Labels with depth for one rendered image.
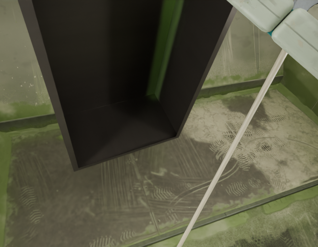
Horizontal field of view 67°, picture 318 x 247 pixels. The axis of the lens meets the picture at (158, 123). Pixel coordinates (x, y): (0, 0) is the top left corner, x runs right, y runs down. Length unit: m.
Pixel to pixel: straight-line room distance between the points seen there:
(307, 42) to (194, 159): 1.57
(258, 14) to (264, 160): 1.76
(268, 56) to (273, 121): 0.71
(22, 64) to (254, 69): 2.06
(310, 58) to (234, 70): 2.15
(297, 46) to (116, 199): 1.44
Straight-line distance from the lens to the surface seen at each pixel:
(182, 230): 1.59
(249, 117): 0.74
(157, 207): 1.62
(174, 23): 1.21
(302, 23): 0.37
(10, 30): 2.07
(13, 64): 2.05
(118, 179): 1.72
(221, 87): 2.44
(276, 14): 0.37
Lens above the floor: 1.50
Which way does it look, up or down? 45 degrees down
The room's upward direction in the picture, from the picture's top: 7 degrees clockwise
